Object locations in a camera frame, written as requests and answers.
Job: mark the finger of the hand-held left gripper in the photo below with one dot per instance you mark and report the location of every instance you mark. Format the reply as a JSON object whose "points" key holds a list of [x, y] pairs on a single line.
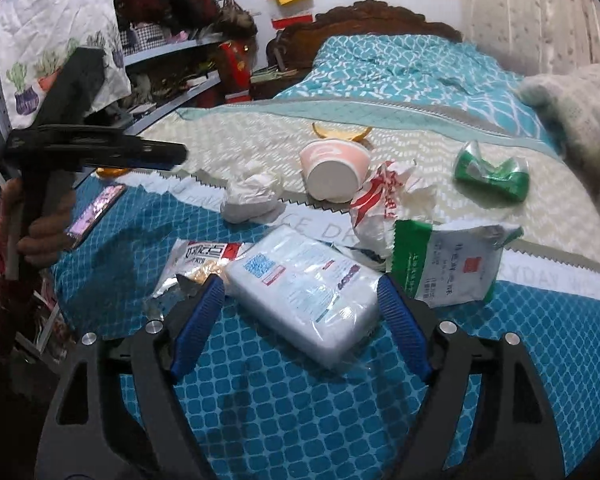
{"points": [[155, 152]]}

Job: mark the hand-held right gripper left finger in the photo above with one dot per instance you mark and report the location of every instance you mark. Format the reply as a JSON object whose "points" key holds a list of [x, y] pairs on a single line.
{"points": [[200, 320]]}

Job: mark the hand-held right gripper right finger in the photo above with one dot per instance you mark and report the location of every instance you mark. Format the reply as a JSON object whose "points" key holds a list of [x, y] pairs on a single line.
{"points": [[405, 330]]}

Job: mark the silver snack wrapper red label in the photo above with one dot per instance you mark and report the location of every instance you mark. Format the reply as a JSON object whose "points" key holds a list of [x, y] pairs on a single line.
{"points": [[200, 260]]}

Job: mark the green and white packet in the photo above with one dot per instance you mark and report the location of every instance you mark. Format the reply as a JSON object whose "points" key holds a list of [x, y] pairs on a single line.
{"points": [[445, 265]]}

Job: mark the plastic-wrapped white tissue packet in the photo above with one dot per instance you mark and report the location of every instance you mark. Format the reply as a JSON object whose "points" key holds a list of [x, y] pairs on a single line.
{"points": [[300, 285]]}

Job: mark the white tissue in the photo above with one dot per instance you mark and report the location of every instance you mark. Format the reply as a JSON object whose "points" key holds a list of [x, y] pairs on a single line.
{"points": [[252, 195]]}

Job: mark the red and white plastic bag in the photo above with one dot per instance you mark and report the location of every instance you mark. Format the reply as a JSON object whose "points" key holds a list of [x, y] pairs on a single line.
{"points": [[380, 200]]}

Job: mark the pink paper cup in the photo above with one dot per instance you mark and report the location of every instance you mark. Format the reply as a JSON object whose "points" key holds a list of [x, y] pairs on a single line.
{"points": [[332, 167]]}

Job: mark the crushed green can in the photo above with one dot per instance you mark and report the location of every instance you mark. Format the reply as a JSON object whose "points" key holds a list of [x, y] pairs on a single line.
{"points": [[490, 169]]}

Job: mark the curved orange peel strip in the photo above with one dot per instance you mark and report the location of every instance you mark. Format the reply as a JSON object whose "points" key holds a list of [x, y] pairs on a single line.
{"points": [[341, 134]]}

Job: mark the person's left hand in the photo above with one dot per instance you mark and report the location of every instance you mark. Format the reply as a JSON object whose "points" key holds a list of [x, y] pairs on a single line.
{"points": [[47, 230]]}

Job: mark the orange peel chunk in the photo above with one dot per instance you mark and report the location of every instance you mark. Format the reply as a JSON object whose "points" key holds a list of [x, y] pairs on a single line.
{"points": [[111, 172]]}

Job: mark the white plant print cloth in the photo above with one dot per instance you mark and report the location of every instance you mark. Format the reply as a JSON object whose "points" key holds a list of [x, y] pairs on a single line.
{"points": [[55, 25]]}

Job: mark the smartphone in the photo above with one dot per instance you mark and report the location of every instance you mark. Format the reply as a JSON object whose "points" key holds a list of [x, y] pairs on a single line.
{"points": [[95, 212]]}

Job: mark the red box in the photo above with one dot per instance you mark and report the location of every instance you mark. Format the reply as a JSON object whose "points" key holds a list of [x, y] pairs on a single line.
{"points": [[237, 67]]}

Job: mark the patterned bed sheet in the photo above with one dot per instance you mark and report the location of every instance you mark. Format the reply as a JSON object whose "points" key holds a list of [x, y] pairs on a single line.
{"points": [[280, 410]]}

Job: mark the stack of books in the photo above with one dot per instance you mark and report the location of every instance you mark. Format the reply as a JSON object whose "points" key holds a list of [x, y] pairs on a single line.
{"points": [[272, 76]]}

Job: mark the dark handbag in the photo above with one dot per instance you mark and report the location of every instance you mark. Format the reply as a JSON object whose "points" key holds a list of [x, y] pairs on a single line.
{"points": [[236, 17]]}

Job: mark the carved wooden headboard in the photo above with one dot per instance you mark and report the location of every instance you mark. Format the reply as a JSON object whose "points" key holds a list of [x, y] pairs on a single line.
{"points": [[360, 17]]}

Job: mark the teal patterned quilt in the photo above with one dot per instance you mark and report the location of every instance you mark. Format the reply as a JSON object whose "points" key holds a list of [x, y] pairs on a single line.
{"points": [[405, 70]]}

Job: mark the folded checked blanket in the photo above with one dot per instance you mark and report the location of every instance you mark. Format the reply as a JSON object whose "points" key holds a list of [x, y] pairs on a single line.
{"points": [[575, 105]]}

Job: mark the leaf print curtain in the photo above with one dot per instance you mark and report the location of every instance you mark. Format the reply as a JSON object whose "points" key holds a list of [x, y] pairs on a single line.
{"points": [[525, 10]]}

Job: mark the grey wall shelf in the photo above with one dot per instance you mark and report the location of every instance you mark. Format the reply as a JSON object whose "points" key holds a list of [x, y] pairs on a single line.
{"points": [[175, 50]]}

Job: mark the wall calendar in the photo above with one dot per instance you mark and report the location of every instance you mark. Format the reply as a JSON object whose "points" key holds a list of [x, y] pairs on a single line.
{"points": [[292, 16]]}

